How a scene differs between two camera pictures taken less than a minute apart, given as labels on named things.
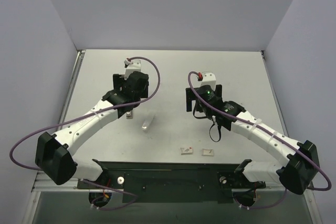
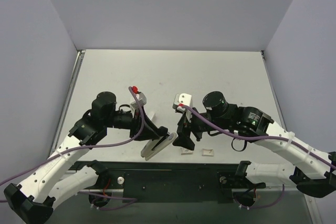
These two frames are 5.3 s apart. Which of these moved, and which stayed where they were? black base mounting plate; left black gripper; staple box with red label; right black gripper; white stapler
Moved: left black gripper; white stapler; right black gripper
Stayed: staple box with red label; black base mounting plate
